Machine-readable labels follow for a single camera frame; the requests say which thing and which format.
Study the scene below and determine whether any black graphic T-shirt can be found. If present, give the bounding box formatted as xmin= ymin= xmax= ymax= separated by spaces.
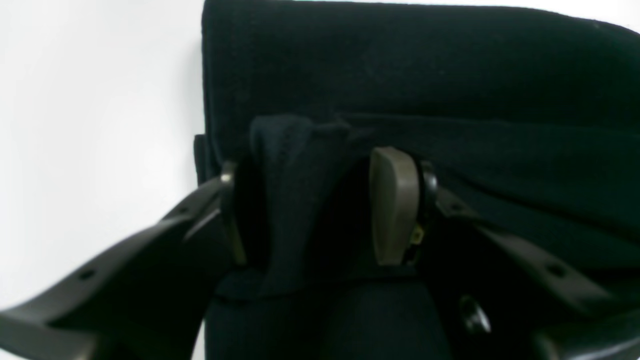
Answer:
xmin=195 ymin=0 xmax=639 ymax=360

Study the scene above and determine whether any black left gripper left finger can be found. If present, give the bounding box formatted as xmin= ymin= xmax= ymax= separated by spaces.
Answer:
xmin=0 ymin=162 xmax=248 ymax=360

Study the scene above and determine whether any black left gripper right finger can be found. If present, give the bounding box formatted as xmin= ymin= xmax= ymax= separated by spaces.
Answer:
xmin=369 ymin=146 xmax=639 ymax=360

